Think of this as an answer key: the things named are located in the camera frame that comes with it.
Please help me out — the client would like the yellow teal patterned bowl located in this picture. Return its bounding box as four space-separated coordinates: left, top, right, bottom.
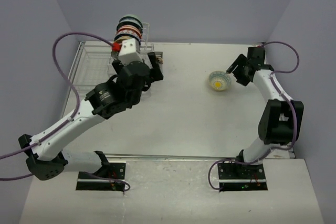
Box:
208 71 232 92

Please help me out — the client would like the pink leaf patterned bowl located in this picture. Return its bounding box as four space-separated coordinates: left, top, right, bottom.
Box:
111 47 120 60

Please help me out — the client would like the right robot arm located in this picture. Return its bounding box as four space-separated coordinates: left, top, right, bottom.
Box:
227 46 304 178

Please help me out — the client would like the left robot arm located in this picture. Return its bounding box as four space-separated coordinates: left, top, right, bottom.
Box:
18 52 163 180

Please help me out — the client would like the brown cutlery bundle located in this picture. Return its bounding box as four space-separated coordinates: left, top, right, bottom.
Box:
156 56 163 65

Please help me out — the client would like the grey cutlery holder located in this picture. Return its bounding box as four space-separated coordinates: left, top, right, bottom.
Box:
154 51 163 74

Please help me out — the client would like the yellow star patterned bowl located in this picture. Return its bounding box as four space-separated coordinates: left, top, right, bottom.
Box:
112 36 141 52

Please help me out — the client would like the dark teal white bowl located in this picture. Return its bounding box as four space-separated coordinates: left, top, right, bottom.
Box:
114 33 141 46

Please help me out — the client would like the salmon pink patterned bowl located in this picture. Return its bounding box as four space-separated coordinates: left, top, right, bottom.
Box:
115 25 142 40

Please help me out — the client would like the black rimmed bowl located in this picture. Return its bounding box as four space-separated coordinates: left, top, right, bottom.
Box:
116 18 143 33

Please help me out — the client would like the pale green bowl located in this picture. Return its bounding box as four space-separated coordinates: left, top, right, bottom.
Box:
120 14 140 22

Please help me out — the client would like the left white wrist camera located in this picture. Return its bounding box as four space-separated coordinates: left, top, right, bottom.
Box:
118 38 141 65

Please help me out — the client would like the white wire dish rack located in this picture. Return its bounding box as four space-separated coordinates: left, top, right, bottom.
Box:
67 22 154 97

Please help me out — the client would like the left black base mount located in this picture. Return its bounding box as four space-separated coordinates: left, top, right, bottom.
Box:
76 162 127 192

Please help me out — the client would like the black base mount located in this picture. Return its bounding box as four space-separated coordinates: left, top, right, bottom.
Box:
76 162 127 192
217 162 268 191

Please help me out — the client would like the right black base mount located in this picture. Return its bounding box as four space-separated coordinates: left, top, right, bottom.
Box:
217 162 268 191

